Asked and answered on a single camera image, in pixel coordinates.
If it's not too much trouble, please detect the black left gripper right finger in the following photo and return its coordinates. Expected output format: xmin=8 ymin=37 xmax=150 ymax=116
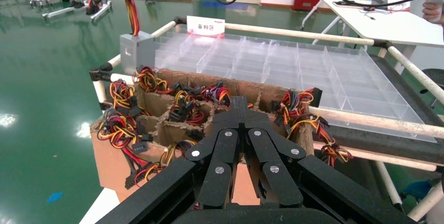
xmin=240 ymin=95 xmax=308 ymax=207

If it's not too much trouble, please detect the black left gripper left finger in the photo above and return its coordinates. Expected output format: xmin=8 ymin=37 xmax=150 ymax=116
xmin=184 ymin=95 xmax=242 ymax=209

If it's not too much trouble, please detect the grey power supply with wires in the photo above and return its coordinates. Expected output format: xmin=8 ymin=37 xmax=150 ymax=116
xmin=86 ymin=0 xmax=158 ymax=76

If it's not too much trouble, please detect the person's bare hand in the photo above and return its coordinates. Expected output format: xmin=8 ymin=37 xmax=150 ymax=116
xmin=422 ymin=1 xmax=444 ymax=26

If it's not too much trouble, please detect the white sign with red band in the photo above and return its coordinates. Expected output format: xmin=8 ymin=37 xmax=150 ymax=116
xmin=186 ymin=15 xmax=226 ymax=38

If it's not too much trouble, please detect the clear acrylic divider tray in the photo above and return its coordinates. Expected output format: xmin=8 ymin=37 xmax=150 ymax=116
xmin=152 ymin=30 xmax=438 ymax=143

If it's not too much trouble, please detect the blue floor mat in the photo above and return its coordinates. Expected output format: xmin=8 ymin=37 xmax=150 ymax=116
xmin=202 ymin=0 xmax=251 ymax=11

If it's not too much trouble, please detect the brown cardboard divider box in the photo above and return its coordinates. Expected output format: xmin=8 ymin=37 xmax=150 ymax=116
xmin=89 ymin=68 xmax=315 ymax=204

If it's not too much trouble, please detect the blue plastic object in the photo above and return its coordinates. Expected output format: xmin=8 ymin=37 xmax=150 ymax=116
xmin=402 ymin=180 xmax=435 ymax=203

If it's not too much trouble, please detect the blue scrap on floor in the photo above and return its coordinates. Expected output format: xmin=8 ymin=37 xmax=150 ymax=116
xmin=46 ymin=192 xmax=64 ymax=205

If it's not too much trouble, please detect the white office table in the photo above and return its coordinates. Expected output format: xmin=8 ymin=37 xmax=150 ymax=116
xmin=299 ymin=0 xmax=444 ymax=49

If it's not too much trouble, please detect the black round stool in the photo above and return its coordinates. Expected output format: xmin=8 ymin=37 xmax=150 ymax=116
xmin=419 ymin=68 xmax=444 ymax=109

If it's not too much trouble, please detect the small white box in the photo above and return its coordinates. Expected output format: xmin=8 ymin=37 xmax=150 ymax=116
xmin=387 ymin=0 xmax=412 ymax=13

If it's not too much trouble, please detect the power supply with coloured wires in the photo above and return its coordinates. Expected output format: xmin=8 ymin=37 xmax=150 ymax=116
xmin=270 ymin=87 xmax=354 ymax=169
xmin=96 ymin=108 xmax=154 ymax=170
xmin=200 ymin=81 xmax=232 ymax=108
xmin=132 ymin=65 xmax=172 ymax=95
xmin=169 ymin=83 xmax=206 ymax=127
xmin=108 ymin=79 xmax=141 ymax=119
xmin=124 ymin=140 xmax=198 ymax=191

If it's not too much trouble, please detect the silver aluminium frame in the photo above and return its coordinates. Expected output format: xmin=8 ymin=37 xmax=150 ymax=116
xmin=41 ymin=0 xmax=113 ymax=23

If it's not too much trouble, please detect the white pipe rack frame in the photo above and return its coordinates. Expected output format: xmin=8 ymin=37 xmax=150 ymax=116
xmin=88 ymin=17 xmax=444 ymax=223

